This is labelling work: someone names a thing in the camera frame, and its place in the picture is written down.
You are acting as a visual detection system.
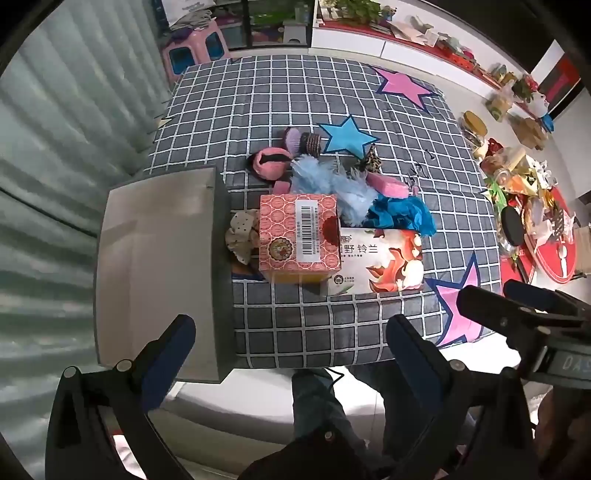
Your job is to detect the person's jeans legs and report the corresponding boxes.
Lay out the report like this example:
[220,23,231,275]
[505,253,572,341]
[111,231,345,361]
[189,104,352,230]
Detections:
[290,364,468,480]

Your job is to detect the glass door shelf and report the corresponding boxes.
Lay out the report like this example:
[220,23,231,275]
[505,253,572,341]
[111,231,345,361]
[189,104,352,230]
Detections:
[222,0,315,51]

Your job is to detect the blue cloth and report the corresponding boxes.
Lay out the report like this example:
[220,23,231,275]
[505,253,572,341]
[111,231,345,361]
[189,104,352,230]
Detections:
[368,195,437,237]

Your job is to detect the light blue fluffy duster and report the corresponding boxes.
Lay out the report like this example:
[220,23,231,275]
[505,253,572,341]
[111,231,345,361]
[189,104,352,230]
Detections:
[290,156,377,223]

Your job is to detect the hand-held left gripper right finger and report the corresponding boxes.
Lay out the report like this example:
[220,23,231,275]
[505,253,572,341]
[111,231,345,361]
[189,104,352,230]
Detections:
[385,315,541,480]

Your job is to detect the pale green curtain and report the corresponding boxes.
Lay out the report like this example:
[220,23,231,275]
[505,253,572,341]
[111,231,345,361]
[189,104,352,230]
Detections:
[0,18,182,386]

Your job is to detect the pink patterned cardboard box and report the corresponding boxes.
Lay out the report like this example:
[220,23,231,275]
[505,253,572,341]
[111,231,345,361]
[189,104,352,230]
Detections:
[259,193,343,283]

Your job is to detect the pink plastic stool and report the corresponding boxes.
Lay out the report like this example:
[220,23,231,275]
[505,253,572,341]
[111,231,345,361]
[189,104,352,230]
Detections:
[161,22,232,88]

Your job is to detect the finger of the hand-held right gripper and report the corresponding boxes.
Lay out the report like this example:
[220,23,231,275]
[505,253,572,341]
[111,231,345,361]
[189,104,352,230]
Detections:
[502,279,591,326]
[456,285,552,344]

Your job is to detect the white floral tissue box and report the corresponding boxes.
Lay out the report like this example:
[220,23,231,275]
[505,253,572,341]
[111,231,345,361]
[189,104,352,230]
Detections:
[323,227,424,297]

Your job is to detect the pink sponge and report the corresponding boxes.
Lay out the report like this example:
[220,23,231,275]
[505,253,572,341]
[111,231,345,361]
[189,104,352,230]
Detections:
[366,172,410,200]

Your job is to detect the pink earmuffs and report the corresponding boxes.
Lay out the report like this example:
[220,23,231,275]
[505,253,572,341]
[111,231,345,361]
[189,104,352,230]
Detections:
[246,147,296,195]

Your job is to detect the small black hair clip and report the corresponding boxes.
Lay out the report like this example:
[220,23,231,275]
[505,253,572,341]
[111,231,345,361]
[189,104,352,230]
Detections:
[405,162,424,195]

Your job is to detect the red round mat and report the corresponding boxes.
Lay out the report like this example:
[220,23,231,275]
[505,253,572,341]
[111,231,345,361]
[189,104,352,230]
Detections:
[525,185,581,288]

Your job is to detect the leopard print scrunchie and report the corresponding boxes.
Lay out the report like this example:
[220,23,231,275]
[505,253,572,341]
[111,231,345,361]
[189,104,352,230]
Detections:
[359,144,383,175]

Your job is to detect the grey checked star blanket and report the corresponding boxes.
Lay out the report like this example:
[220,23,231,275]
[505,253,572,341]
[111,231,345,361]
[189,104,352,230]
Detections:
[148,54,505,370]

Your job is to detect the heap of packets and jars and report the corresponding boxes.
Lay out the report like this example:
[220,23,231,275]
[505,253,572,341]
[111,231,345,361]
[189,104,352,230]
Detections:
[461,110,579,243]

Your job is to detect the cream polka dot scrunchie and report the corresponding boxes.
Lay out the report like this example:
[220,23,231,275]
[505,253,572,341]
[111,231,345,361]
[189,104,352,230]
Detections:
[225,209,262,265]

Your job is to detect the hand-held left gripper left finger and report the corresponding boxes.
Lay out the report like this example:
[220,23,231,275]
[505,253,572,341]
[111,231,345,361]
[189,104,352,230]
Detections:
[46,314,197,480]

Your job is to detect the white cabinet with red top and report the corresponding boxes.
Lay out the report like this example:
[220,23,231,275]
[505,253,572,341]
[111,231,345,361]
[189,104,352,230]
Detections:
[311,0,557,121]

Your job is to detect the person's right hand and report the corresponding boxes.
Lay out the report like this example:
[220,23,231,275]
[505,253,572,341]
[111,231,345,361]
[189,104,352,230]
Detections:
[534,389,591,472]

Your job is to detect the grey storage box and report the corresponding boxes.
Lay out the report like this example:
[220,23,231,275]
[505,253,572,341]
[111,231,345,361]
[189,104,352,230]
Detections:
[93,166,237,385]

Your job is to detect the black round disc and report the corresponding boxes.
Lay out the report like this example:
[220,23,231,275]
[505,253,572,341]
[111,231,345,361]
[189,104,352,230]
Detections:
[501,206,526,247]

